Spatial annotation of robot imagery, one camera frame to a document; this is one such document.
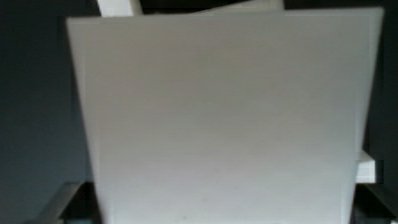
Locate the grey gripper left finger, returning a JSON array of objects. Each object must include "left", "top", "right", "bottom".
[{"left": 23, "top": 182, "right": 97, "bottom": 224}]

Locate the white workspace border frame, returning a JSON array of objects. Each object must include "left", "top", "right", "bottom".
[{"left": 96, "top": 0, "right": 384, "bottom": 65}]

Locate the white cabinet body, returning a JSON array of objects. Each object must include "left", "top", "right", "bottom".
[{"left": 199, "top": 0, "right": 284, "bottom": 14}]

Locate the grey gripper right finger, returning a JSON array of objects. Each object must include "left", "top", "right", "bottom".
[{"left": 353, "top": 184, "right": 398, "bottom": 224}]

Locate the white cabinet top block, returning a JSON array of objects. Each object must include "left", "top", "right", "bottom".
[{"left": 67, "top": 8, "right": 384, "bottom": 224}]

